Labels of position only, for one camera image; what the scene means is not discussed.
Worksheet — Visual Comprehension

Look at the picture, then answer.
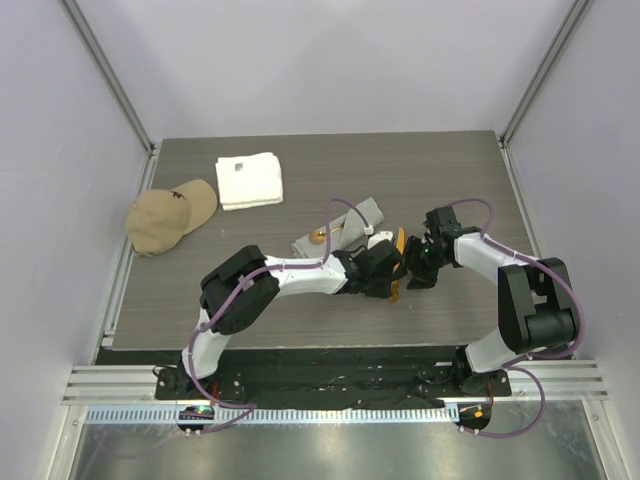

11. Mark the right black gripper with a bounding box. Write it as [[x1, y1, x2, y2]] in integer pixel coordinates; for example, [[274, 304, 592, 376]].
[[392, 235, 450, 290]]

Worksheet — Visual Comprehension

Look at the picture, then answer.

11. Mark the yellow wooden knife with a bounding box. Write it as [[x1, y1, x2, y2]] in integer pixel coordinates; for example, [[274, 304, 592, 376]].
[[389, 227, 406, 304]]

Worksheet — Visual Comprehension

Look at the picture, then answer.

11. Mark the grey cloth napkin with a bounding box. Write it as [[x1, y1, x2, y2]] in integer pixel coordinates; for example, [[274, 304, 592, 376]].
[[292, 197, 385, 258]]

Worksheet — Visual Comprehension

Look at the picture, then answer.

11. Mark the green handled wooden spoon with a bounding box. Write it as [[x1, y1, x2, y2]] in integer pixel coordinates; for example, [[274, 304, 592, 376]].
[[308, 225, 343, 245]]

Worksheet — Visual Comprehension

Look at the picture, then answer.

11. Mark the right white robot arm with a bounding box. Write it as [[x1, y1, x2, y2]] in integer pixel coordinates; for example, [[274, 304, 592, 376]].
[[404, 205, 582, 395]]

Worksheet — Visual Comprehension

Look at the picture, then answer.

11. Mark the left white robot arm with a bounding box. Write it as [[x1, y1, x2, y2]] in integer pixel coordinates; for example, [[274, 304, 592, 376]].
[[176, 240, 403, 399]]

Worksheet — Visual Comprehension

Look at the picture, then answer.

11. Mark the white folded towel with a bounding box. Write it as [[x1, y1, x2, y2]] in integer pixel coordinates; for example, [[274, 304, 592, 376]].
[[215, 152, 284, 211]]

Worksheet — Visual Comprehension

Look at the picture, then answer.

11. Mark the tan baseball cap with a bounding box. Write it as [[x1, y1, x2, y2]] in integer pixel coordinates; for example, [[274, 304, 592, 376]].
[[125, 179, 218, 257]]

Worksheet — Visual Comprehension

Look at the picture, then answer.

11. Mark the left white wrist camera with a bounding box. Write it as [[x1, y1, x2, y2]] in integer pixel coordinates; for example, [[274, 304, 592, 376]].
[[366, 230, 394, 249]]

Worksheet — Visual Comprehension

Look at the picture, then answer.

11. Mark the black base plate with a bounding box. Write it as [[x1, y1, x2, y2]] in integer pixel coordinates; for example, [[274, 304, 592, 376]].
[[154, 346, 512, 410]]

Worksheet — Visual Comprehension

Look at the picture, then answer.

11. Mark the perforated cable duct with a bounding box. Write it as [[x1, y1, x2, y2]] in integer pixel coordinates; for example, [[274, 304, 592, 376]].
[[84, 404, 459, 426]]

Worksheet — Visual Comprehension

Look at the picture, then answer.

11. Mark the right aluminium frame post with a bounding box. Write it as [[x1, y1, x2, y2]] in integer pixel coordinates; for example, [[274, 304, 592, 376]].
[[499, 0, 596, 149]]

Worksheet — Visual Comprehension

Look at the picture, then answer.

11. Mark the aluminium frame post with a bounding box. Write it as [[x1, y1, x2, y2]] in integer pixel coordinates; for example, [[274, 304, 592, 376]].
[[60, 0, 157, 153], [499, 0, 596, 149]]

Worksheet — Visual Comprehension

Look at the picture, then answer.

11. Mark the left aluminium frame post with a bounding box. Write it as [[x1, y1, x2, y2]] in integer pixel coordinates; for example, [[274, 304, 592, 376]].
[[60, 0, 157, 153]]

